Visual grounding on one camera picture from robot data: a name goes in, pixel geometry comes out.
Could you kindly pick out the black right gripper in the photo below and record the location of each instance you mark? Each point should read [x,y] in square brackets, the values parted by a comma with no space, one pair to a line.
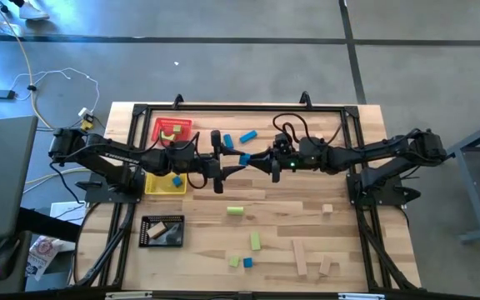
[292,161]

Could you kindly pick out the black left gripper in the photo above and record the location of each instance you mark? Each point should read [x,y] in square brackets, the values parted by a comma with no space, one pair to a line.
[207,163]

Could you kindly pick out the long blue block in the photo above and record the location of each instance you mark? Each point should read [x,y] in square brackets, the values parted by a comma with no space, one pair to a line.
[248,136]

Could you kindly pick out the green cylinder block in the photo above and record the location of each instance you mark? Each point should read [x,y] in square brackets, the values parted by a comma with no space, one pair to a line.
[235,211]

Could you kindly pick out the small green cube block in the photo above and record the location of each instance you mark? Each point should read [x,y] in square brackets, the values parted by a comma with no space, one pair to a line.
[177,129]
[233,261]

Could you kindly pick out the green arch block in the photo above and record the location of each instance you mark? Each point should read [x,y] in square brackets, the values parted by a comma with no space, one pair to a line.
[167,136]

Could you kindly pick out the wooden cube block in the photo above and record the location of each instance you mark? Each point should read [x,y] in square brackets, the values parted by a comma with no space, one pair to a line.
[327,208]

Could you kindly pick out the long green block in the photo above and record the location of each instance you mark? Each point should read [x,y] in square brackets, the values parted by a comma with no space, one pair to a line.
[255,241]

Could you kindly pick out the short wooden block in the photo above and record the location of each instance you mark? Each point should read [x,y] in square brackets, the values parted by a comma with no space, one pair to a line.
[156,230]
[326,265]

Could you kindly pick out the long wooden block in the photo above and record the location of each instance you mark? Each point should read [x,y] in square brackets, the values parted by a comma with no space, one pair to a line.
[299,257]

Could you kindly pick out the blue wedge block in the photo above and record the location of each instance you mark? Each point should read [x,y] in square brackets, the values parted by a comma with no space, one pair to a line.
[247,262]

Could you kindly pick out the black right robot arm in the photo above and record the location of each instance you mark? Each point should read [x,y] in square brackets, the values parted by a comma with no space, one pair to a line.
[369,152]

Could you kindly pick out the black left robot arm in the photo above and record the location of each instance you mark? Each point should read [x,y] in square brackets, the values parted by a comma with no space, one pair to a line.
[111,156]

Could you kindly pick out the yellow plastic basket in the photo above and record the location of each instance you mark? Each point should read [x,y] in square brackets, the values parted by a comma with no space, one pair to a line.
[158,185]

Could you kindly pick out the red plastic basket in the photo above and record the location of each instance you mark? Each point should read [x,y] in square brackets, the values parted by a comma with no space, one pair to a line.
[158,125]

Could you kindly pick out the black plastic basket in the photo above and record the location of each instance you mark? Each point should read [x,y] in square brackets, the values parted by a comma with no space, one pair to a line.
[173,235]

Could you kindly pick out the yellow plug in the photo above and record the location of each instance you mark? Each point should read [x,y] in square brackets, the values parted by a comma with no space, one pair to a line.
[86,125]

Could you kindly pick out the white power adapter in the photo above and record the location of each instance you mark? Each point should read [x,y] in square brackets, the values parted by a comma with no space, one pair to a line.
[84,112]

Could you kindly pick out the white paper sheet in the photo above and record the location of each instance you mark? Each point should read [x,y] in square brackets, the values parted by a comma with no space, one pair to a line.
[67,210]

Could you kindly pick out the black desk support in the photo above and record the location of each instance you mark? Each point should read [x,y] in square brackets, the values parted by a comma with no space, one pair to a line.
[44,223]

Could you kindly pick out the printed paper bag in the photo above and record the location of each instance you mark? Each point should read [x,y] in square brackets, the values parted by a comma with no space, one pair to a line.
[42,254]

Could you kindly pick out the gray desk top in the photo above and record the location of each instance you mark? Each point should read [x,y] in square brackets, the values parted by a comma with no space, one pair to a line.
[2,179]

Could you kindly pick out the black computer mouse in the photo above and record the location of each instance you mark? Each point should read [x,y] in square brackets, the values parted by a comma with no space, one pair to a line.
[4,258]

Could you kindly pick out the person's foot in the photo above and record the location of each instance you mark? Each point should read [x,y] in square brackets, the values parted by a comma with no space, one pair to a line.
[33,12]
[10,28]

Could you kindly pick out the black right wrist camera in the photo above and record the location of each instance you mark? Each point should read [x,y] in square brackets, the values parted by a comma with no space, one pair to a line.
[282,143]

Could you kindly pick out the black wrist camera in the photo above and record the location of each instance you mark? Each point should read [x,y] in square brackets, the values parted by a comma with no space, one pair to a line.
[282,143]
[216,138]

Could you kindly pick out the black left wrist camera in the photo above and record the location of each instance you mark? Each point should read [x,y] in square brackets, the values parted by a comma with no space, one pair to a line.
[216,138]

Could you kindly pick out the black aluminium table frame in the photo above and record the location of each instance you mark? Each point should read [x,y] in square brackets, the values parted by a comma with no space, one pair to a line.
[215,107]

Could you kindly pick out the silver metal bracket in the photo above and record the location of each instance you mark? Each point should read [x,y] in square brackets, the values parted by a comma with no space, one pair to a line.
[128,296]
[361,296]

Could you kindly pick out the gray metal table frame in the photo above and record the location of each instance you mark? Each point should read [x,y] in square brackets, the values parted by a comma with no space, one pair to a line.
[472,187]

